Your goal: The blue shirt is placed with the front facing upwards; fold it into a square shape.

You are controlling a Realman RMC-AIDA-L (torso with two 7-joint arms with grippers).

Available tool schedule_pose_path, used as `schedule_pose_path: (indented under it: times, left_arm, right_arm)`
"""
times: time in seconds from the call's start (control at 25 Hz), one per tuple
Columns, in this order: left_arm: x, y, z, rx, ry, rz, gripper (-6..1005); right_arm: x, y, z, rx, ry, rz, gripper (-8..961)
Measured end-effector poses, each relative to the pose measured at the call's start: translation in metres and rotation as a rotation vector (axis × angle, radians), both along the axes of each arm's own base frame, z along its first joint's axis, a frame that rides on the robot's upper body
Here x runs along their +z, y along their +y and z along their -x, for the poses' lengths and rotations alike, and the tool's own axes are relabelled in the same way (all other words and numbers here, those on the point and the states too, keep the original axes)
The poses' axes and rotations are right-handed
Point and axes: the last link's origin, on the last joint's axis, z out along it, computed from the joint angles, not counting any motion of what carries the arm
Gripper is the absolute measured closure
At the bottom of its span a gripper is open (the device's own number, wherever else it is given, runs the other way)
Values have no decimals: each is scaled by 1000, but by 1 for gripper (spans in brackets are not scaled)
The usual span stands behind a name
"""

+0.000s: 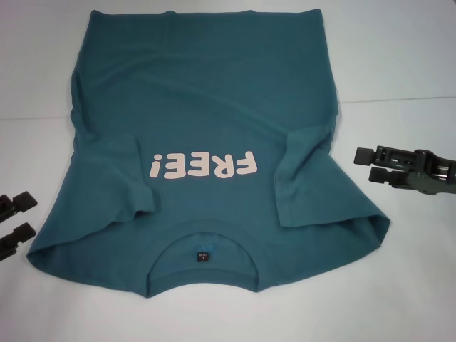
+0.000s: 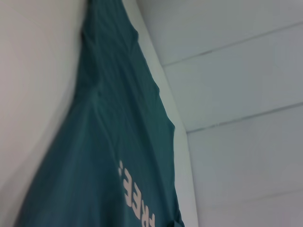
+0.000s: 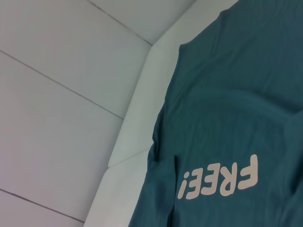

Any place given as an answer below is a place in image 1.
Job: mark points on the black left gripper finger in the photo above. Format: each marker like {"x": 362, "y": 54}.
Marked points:
{"x": 23, "y": 201}
{"x": 22, "y": 233}

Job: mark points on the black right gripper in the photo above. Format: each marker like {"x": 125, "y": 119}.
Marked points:
{"x": 440, "y": 178}

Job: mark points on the teal blue FREE t-shirt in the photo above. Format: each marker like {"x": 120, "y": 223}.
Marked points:
{"x": 199, "y": 107}

